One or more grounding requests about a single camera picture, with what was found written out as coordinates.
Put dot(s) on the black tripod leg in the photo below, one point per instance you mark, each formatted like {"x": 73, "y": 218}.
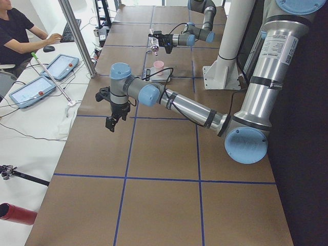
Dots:
{"x": 7, "y": 171}

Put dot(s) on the lower blue teach pendant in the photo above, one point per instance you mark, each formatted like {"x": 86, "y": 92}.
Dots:
{"x": 32, "y": 92}

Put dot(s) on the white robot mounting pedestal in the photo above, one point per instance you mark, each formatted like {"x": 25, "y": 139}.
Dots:
{"x": 223, "y": 74}

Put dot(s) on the digital kitchen scale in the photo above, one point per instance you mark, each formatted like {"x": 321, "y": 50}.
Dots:
{"x": 151, "y": 76}

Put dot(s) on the black computer mouse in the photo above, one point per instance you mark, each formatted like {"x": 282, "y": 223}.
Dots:
{"x": 48, "y": 48}

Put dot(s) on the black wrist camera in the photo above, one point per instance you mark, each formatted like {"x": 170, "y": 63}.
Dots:
{"x": 168, "y": 47}
{"x": 103, "y": 94}

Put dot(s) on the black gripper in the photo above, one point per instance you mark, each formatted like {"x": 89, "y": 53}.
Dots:
{"x": 119, "y": 109}
{"x": 165, "y": 39}

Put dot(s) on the green tipped metal stick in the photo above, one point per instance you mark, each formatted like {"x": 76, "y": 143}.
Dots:
{"x": 70, "y": 101}

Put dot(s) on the seated person black shirt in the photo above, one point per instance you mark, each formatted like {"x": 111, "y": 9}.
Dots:
{"x": 20, "y": 37}

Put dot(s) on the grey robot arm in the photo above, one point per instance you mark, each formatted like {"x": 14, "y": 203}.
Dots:
{"x": 191, "y": 32}
{"x": 246, "y": 131}

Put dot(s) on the blue teach pendant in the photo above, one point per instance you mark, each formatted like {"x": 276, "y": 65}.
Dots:
{"x": 32, "y": 92}
{"x": 61, "y": 66}

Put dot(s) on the red cylindrical bottle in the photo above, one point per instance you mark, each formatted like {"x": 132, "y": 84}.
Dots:
{"x": 17, "y": 214}

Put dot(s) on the upper blue teach pendant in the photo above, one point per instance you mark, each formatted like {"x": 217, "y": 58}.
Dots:
{"x": 61, "y": 66}

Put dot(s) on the black computer keyboard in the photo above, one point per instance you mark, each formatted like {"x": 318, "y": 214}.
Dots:
{"x": 67, "y": 35}

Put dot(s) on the aluminium frame post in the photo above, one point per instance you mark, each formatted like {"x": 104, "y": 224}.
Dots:
{"x": 70, "y": 18}

